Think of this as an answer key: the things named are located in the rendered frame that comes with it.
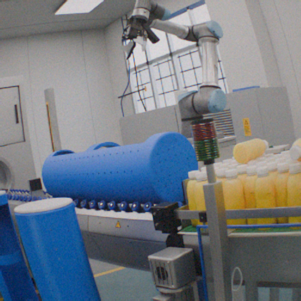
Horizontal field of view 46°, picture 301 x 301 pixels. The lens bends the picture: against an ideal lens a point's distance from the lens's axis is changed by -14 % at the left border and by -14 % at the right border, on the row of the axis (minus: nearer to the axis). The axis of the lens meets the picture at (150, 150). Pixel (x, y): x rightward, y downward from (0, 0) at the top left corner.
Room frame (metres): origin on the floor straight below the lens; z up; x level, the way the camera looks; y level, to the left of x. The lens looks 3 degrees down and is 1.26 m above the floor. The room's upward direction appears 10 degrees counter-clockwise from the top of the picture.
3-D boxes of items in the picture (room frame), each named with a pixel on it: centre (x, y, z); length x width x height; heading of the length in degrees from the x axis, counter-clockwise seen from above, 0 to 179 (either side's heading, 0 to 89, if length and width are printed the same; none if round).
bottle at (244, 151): (1.36, -0.36, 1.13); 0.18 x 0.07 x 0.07; 134
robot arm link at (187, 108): (2.05, -0.24, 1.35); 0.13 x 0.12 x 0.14; 45
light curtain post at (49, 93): (2.82, 0.67, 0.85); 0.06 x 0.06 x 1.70; 44
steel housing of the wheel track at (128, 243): (2.27, 0.60, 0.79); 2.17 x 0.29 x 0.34; 44
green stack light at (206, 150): (0.99, -0.14, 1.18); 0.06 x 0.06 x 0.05
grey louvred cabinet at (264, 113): (3.97, -0.50, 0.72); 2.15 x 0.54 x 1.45; 34
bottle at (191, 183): (1.35, -0.13, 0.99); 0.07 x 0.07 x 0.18
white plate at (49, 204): (1.55, 0.49, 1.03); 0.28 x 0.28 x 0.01
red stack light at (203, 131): (0.99, -0.14, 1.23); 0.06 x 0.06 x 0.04
